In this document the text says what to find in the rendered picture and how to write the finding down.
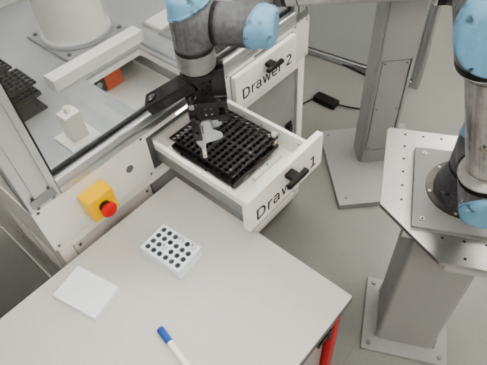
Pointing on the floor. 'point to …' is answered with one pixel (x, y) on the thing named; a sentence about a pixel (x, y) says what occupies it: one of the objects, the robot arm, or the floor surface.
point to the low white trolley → (182, 298)
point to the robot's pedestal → (411, 300)
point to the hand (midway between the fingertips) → (200, 142)
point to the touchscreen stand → (376, 105)
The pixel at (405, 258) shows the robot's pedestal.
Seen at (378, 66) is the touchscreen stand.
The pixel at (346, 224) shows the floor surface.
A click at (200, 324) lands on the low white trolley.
